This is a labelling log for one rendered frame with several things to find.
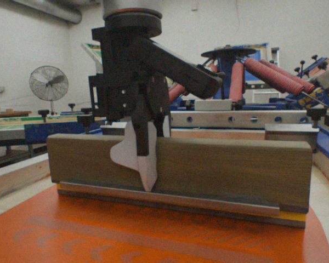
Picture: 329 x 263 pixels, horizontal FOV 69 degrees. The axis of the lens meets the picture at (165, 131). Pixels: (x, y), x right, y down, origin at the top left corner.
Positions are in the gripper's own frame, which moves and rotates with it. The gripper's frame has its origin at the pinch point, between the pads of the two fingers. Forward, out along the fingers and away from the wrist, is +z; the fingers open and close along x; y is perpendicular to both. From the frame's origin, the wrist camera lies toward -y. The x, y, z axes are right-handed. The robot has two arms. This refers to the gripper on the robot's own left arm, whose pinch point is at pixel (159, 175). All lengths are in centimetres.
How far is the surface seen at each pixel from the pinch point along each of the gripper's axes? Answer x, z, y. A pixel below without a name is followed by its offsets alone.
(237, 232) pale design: 3.1, 5.1, -10.3
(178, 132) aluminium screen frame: -42.2, 1.6, 9.7
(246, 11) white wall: -440, -141, -6
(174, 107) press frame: -89, -4, 25
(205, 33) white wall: -441, -115, 67
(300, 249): 4.3, 5.2, -16.4
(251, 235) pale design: 3.2, 5.1, -11.8
